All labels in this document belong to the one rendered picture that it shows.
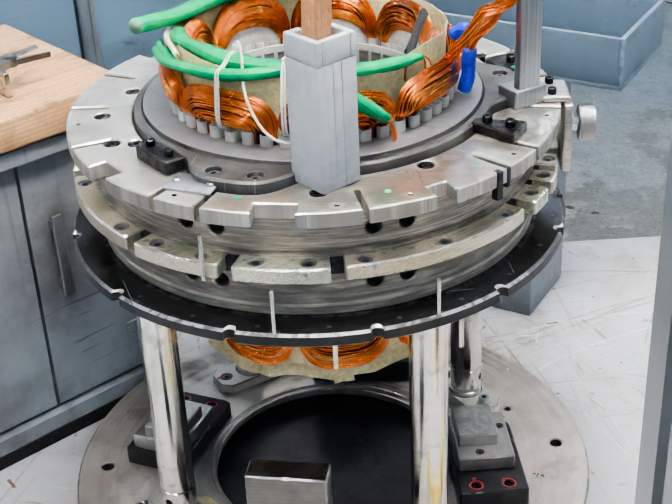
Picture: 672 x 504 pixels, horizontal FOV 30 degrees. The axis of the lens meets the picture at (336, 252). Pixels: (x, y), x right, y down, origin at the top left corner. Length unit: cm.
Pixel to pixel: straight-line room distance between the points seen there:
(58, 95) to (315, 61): 33
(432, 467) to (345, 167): 23
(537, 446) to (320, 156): 38
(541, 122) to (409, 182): 11
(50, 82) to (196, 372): 28
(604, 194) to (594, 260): 186
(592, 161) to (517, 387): 227
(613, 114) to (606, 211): 58
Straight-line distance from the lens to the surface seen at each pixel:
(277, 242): 71
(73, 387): 106
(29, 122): 93
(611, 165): 328
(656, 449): 37
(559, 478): 96
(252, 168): 72
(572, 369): 111
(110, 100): 85
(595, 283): 123
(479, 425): 94
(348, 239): 71
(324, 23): 68
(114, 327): 105
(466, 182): 71
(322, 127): 68
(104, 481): 98
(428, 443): 82
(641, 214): 305
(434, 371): 79
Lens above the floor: 141
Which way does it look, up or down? 30 degrees down
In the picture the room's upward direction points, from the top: 3 degrees counter-clockwise
